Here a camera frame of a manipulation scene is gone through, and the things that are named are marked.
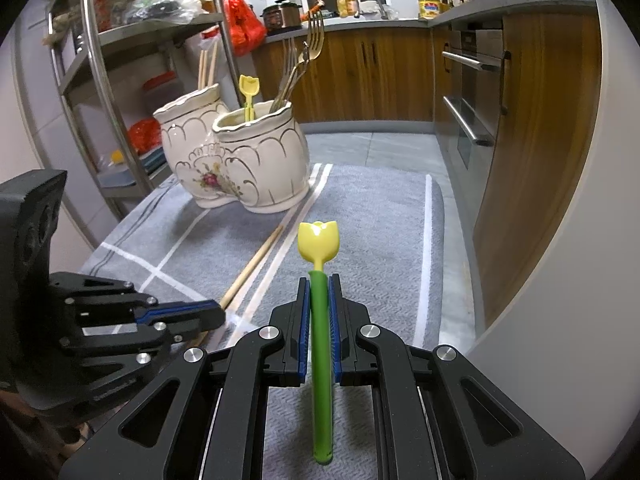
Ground wooden chopstick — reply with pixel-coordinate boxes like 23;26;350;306
206;40;219;87
198;50;206;90
189;224;284;347

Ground green yellow tulip spoon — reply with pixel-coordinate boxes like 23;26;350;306
297;221;340;465

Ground yellow plastic tulip spoon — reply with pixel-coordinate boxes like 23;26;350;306
239;75;260;122

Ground silver fork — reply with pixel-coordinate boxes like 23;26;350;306
269;38;298;113

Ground gold fork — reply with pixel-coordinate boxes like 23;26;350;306
270;10;324;112

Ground chrome kitchen faucet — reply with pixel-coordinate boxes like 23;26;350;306
354;0;390;20

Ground person's left hand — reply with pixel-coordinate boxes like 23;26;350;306
1;390;94;479

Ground white floral ceramic utensil holder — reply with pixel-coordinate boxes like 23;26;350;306
153;84;310;214

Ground grey striped cloth mat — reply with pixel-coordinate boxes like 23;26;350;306
79;161;446;480

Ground red plastic bag on shelf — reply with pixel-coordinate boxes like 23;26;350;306
127;117;162;155

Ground red plastic bag on hook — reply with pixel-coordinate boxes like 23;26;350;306
222;0;267;56

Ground stainless steel shelf rack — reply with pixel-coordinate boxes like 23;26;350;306
15;0;224;224

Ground wooden base cabinets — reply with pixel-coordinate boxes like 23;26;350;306
249;6;604;331

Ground dark rice cooker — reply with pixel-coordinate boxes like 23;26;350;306
262;0;302;36

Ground clear plastic bag on shelf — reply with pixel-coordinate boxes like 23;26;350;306
122;0;205;25

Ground yellow oil bottle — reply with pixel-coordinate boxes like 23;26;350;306
418;0;440;20

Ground built-in oven with handles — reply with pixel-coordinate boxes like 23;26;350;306
442;28;509;167

